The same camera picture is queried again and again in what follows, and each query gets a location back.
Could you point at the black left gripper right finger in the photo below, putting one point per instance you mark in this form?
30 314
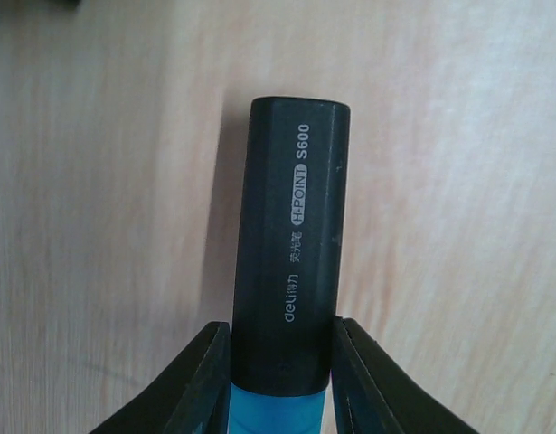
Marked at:
372 394

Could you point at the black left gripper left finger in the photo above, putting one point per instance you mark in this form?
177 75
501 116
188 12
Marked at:
191 395

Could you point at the black student backpack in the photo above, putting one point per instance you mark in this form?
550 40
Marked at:
21 6

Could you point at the blue black highlighter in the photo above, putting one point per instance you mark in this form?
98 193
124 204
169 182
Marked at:
288 264

